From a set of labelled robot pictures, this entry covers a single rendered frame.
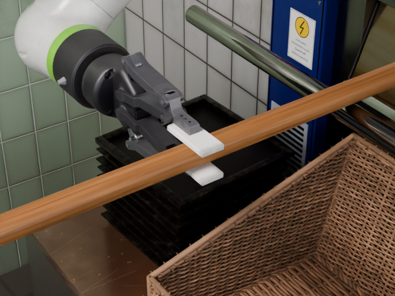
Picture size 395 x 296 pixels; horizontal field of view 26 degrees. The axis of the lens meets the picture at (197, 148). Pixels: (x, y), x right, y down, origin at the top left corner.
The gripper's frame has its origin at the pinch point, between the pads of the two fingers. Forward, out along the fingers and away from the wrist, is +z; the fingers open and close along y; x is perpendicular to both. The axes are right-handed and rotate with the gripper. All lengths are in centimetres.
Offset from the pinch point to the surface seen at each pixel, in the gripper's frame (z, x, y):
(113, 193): 1.8, 11.7, -0.2
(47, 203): 0.8, 18.7, -1.4
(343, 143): -29, -54, 35
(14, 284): -118, -17, 119
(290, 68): -11.4, -23.6, 1.9
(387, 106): -22, -56, 24
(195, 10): -34.3, -23.8, 2.0
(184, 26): -93, -61, 39
